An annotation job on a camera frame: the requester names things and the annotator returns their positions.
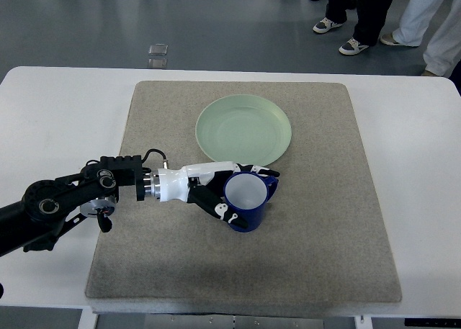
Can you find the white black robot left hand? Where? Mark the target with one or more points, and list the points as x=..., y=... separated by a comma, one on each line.
x=202, y=184

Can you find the grey felt mat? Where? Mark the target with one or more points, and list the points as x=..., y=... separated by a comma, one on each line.
x=322, y=241

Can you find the person in dark trousers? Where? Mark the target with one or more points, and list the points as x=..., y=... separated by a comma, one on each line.
x=371, y=16

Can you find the person in grey trousers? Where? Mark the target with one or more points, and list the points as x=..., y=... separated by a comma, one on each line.
x=443, y=46

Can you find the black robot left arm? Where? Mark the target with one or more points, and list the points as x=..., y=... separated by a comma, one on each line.
x=39, y=218

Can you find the lower floor outlet cover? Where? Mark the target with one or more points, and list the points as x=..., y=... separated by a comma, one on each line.
x=157, y=63

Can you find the floor outlet cover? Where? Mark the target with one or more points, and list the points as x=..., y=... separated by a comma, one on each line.
x=158, y=49
x=157, y=63

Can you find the light green plate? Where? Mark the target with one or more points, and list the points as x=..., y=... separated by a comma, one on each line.
x=243, y=128

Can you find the blue mug white inside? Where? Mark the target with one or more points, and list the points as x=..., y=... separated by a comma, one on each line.
x=247, y=194

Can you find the upper floor outlet cover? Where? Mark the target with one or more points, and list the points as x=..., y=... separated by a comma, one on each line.
x=158, y=49

